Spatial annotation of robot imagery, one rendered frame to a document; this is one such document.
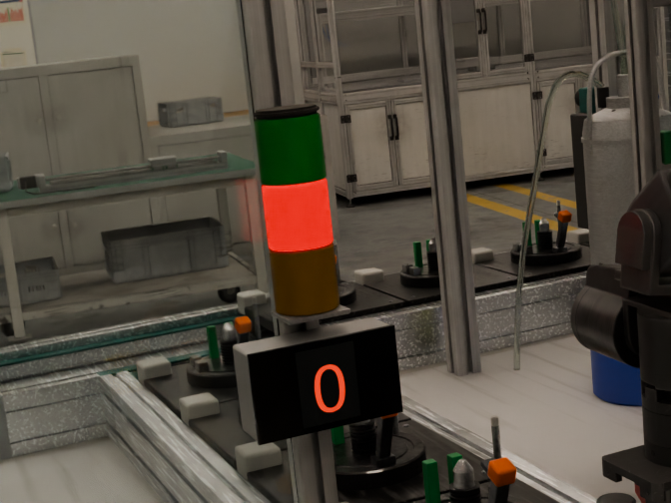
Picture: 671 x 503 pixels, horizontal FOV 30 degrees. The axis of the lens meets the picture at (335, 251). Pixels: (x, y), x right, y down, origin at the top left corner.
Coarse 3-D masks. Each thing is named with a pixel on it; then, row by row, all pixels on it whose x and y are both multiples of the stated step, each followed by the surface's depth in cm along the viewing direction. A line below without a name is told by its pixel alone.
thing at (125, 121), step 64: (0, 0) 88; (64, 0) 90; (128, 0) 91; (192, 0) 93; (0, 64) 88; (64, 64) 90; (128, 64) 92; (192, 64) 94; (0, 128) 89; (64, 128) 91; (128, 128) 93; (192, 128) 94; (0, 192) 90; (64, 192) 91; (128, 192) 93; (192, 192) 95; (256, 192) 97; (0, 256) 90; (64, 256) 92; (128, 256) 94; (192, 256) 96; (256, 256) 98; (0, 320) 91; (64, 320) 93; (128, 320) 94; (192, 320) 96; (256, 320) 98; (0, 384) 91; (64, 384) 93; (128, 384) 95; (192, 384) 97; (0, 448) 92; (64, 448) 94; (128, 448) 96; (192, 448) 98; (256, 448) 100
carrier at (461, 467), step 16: (496, 416) 124; (496, 432) 124; (496, 448) 125; (432, 464) 123; (448, 464) 125; (464, 464) 120; (432, 480) 124; (464, 480) 119; (432, 496) 124; (448, 496) 127; (464, 496) 119; (480, 496) 120; (512, 496) 131; (528, 496) 130; (544, 496) 130
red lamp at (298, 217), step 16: (272, 192) 93; (288, 192) 93; (304, 192) 93; (320, 192) 94; (272, 208) 94; (288, 208) 93; (304, 208) 93; (320, 208) 94; (272, 224) 94; (288, 224) 93; (304, 224) 93; (320, 224) 94; (272, 240) 94; (288, 240) 93; (304, 240) 93; (320, 240) 94
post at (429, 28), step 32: (416, 0) 204; (448, 0) 203; (448, 32) 204; (448, 64) 205; (448, 96) 206; (448, 128) 208; (448, 160) 207; (448, 192) 208; (448, 224) 208; (448, 256) 209; (448, 288) 211; (448, 320) 214; (448, 352) 215
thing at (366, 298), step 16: (336, 256) 234; (336, 272) 234; (352, 288) 229; (368, 288) 237; (352, 304) 226; (368, 304) 224; (384, 304) 223; (400, 304) 224; (320, 320) 218; (336, 320) 219
